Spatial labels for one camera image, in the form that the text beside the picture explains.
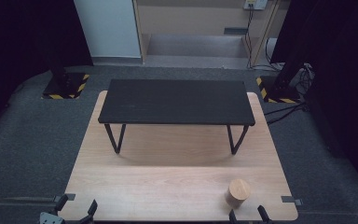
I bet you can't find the bundle of black cables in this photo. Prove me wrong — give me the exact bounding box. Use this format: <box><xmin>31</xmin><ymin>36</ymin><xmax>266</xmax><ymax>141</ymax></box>
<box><xmin>290</xmin><ymin>63</ymin><xmax>317</xmax><ymax>102</ymax></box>

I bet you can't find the dark curtain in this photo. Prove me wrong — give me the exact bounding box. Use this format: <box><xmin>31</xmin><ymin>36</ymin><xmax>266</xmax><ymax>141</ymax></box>
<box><xmin>269</xmin><ymin>0</ymin><xmax>358</xmax><ymax>197</ymax></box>
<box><xmin>0</xmin><ymin>0</ymin><xmax>94</xmax><ymax>138</ymax></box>

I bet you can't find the black cable from socket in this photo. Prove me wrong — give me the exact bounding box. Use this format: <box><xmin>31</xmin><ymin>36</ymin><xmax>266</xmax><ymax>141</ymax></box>
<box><xmin>243</xmin><ymin>8</ymin><xmax>255</xmax><ymax>69</ymax></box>

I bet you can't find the stand base with hazard tape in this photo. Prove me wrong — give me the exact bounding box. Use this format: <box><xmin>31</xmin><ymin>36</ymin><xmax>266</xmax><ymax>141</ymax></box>
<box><xmin>255</xmin><ymin>75</ymin><xmax>303</xmax><ymax>105</ymax></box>
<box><xmin>40</xmin><ymin>72</ymin><xmax>90</xmax><ymax>101</ymax></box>

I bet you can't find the black cable on floor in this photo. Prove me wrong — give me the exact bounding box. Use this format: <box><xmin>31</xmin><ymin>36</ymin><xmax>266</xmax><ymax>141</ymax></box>
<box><xmin>263</xmin><ymin>102</ymin><xmax>310</xmax><ymax>126</ymax></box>

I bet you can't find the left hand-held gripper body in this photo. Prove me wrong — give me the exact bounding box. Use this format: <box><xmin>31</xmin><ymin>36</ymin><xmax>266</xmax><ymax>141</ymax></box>
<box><xmin>39</xmin><ymin>211</ymin><xmax>90</xmax><ymax>224</ymax></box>

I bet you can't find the white cabinet panel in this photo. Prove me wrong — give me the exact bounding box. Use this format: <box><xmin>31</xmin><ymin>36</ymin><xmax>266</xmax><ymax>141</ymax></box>
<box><xmin>73</xmin><ymin>0</ymin><xmax>143</xmax><ymax>60</ymax></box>

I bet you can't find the wooden cylinder block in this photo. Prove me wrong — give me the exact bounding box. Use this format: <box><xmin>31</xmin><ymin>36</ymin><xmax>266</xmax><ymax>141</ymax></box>
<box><xmin>225</xmin><ymin>177</ymin><xmax>252</xmax><ymax>209</ymax></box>

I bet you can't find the black looped cable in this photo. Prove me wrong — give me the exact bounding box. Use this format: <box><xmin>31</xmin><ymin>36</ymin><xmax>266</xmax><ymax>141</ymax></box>
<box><xmin>251</xmin><ymin>37</ymin><xmax>286</xmax><ymax>73</ymax></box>

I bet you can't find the grey wall label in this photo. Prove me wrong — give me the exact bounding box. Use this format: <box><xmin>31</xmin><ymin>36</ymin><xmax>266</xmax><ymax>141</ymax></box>
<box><xmin>223</xmin><ymin>27</ymin><xmax>249</xmax><ymax>35</ymax></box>

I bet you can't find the grey tape strip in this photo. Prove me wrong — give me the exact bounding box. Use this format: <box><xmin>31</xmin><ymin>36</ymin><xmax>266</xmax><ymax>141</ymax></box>
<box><xmin>53</xmin><ymin>192</ymin><xmax>76</xmax><ymax>203</ymax></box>
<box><xmin>280</xmin><ymin>195</ymin><xmax>304</xmax><ymax>207</ymax></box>

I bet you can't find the black metal stand post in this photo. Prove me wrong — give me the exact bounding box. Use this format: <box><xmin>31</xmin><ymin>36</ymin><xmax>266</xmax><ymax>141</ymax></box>
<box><xmin>47</xmin><ymin>46</ymin><xmax>73</xmax><ymax>91</ymax></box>
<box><xmin>272</xmin><ymin>0</ymin><xmax>323</xmax><ymax>94</ymax></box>

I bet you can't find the black shelf with metal legs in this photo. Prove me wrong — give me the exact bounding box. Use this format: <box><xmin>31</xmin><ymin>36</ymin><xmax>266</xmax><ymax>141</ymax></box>
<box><xmin>97</xmin><ymin>78</ymin><xmax>256</xmax><ymax>156</ymax></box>

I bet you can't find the white wall socket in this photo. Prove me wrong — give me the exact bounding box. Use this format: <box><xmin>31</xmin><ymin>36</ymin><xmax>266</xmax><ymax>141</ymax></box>
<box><xmin>243</xmin><ymin>0</ymin><xmax>269</xmax><ymax>11</ymax></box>

